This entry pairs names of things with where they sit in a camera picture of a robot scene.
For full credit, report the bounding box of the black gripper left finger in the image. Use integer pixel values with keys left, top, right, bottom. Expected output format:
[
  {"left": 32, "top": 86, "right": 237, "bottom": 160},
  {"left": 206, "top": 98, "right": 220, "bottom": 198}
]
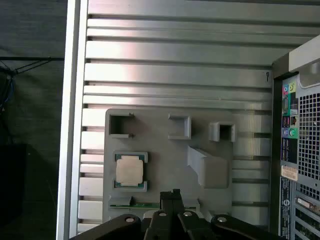
[{"left": 68, "top": 191, "right": 181, "bottom": 240}]

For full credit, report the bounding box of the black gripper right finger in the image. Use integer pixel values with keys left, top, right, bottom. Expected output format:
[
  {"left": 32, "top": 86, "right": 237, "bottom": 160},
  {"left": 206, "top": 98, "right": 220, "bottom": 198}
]
[{"left": 172, "top": 188, "right": 286, "bottom": 240}]

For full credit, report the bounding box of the silver green CPU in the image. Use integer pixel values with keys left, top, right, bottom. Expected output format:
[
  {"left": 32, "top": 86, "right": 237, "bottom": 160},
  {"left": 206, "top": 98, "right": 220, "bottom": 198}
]
[{"left": 114, "top": 153, "right": 146, "bottom": 188}]

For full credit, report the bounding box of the green RAM stick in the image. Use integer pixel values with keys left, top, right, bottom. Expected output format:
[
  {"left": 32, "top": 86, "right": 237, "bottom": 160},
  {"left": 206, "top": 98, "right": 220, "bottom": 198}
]
[{"left": 109, "top": 202, "right": 161, "bottom": 209}]

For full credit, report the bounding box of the grey plastic parts rack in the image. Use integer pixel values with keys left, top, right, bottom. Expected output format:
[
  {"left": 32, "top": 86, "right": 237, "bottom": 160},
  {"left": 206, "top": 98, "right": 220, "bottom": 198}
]
[{"left": 101, "top": 107, "right": 235, "bottom": 226}]

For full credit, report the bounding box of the black open PC case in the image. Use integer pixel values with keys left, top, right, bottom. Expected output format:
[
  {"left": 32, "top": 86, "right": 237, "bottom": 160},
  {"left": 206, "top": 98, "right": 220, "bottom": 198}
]
[{"left": 270, "top": 33, "right": 320, "bottom": 240}]

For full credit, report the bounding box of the thin blue cable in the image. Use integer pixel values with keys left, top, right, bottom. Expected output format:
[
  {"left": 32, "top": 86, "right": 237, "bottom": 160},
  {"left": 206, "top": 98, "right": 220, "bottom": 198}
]
[{"left": 6, "top": 74, "right": 16, "bottom": 108}]

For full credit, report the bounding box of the thin black cable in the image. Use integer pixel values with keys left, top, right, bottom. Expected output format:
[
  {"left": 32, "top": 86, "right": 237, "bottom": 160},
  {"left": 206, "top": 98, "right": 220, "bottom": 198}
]
[{"left": 0, "top": 56, "right": 65, "bottom": 76}]

